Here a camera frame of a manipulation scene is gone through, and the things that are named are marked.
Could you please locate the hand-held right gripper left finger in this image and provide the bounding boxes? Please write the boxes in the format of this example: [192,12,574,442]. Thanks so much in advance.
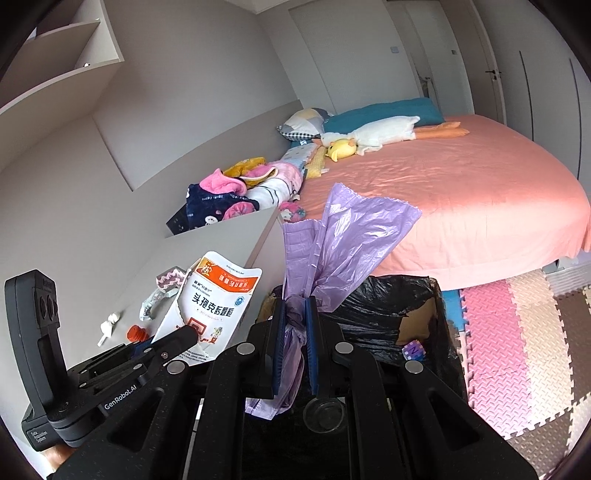
[51,298,287,480]

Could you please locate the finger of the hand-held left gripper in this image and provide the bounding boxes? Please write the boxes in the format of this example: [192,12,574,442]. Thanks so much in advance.
[67,340,154,386]
[136,325,198,372]

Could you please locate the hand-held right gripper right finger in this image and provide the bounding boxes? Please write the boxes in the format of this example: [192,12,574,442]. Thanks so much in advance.
[305,296,539,480]

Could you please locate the white orange medicine box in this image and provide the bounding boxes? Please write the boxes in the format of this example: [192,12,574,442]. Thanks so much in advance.
[151,250,263,367]

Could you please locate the black trash bag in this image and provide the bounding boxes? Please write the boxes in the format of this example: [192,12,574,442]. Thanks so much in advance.
[270,274,469,416]

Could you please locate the purple plastic bag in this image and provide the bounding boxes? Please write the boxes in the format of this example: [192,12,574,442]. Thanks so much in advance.
[245,182,423,421]

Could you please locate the white plastic hook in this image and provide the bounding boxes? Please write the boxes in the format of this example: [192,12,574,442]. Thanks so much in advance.
[97,313,121,347]

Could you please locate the silver foil wrapper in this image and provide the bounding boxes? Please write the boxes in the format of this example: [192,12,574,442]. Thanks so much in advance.
[140,286,178,321]

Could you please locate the pink patterned wrapper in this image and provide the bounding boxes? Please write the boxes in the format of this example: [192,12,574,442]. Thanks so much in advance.
[157,266,188,291]

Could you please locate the dark box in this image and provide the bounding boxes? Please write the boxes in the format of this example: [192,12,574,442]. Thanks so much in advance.
[166,205,190,237]

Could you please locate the navy patterned blanket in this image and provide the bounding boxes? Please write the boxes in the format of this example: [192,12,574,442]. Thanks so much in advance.
[185,182,260,229]

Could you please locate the white cartoon print blanket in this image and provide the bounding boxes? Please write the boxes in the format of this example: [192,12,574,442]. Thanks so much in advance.
[249,159,305,206]

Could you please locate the pink fleece garment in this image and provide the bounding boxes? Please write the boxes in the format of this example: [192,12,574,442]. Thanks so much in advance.
[198,166,247,197]

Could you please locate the yellow garment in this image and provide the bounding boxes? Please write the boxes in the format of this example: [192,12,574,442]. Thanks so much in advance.
[224,157,267,178]

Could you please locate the foam puzzle floor mat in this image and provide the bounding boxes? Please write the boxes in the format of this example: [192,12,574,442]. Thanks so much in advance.
[455,268,591,455]

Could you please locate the yellow duck plush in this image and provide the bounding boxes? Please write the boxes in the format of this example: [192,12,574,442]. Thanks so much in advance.
[324,137,358,162]

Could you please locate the bed with pink sheet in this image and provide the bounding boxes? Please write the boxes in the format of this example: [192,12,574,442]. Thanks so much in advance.
[295,113,591,291]

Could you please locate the checked patchwork pillow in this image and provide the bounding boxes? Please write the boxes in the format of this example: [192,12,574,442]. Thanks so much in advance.
[276,107,334,141]

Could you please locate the white goose plush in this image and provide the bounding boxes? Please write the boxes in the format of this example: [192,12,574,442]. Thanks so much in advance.
[321,115,471,155]

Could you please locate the teal pillow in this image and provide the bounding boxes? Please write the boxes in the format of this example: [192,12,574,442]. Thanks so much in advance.
[323,97,446,134]

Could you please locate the white wardrobe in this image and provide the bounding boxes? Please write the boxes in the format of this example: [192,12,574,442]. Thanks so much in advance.
[503,0,591,181]

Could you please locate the white wall shelf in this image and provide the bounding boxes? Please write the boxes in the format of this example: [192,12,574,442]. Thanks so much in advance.
[0,0,125,134]

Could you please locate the white door with handle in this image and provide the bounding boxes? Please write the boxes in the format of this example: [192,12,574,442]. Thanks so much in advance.
[455,0,504,123]

